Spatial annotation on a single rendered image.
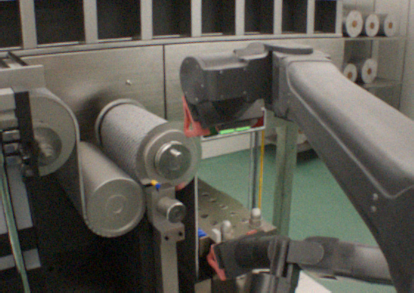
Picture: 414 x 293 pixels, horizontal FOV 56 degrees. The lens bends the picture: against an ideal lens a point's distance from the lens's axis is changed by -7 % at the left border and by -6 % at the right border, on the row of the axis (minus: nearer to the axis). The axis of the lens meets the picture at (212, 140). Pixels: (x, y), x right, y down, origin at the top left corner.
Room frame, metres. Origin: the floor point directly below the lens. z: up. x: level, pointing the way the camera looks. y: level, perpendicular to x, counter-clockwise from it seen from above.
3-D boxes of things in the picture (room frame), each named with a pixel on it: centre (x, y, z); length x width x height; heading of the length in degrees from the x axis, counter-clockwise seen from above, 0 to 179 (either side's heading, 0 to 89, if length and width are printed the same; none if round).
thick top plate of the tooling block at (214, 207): (0.99, 0.02, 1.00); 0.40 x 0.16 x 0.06; 33
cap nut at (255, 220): (0.88, -0.10, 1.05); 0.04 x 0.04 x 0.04
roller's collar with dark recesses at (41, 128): (0.60, 0.28, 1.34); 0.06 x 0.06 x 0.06; 33
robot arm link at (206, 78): (0.48, -0.04, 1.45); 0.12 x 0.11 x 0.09; 35
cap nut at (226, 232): (0.82, -0.03, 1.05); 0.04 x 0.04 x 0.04
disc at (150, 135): (0.76, 0.08, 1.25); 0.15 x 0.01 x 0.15; 123
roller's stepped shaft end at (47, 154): (0.55, 0.25, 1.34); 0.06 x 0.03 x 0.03; 33
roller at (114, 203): (0.80, 0.25, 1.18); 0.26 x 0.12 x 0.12; 33
